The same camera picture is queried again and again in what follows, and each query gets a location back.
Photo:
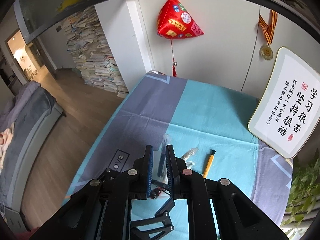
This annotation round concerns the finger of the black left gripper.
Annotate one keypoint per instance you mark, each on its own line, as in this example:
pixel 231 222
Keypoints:
pixel 161 216

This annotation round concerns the tall stack of books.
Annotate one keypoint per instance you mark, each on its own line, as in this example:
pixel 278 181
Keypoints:
pixel 91 53

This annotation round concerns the striped ribbon medal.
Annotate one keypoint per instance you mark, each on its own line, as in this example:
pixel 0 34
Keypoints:
pixel 268 30

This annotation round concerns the clear capped gel pen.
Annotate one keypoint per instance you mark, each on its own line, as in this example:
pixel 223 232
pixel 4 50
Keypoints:
pixel 189 153

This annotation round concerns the red hanging fabric ornament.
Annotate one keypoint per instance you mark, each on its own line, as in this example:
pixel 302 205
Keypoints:
pixel 175 23

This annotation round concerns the blue clear gel pen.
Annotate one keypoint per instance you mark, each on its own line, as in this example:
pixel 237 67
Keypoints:
pixel 165 142

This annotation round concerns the teal and grey tablecloth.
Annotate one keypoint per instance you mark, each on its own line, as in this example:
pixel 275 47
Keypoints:
pixel 194 114

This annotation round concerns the white clear gel pen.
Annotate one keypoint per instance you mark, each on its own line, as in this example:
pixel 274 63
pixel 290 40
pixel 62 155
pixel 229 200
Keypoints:
pixel 190 164

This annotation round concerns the framed calligraphy sign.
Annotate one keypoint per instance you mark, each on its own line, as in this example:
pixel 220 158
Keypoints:
pixel 288 111

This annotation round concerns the grey bed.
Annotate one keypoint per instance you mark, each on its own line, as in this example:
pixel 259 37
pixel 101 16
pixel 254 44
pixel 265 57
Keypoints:
pixel 30 116

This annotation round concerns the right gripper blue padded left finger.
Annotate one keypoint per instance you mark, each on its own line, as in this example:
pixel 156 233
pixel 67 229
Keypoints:
pixel 147 168

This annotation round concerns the green potted plant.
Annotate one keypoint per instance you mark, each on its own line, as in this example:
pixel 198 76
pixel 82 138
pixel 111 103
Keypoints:
pixel 303 204

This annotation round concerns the frosted translucent plastic cup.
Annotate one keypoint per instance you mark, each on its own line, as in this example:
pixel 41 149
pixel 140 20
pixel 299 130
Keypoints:
pixel 162 181

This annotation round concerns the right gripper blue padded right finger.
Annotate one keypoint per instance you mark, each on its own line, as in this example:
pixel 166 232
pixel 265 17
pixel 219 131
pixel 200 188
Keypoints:
pixel 174 168

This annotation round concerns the red utility knife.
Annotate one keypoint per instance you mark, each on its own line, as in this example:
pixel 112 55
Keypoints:
pixel 157 193

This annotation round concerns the yellow black pen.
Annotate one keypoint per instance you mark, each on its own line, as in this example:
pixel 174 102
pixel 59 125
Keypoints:
pixel 209 163

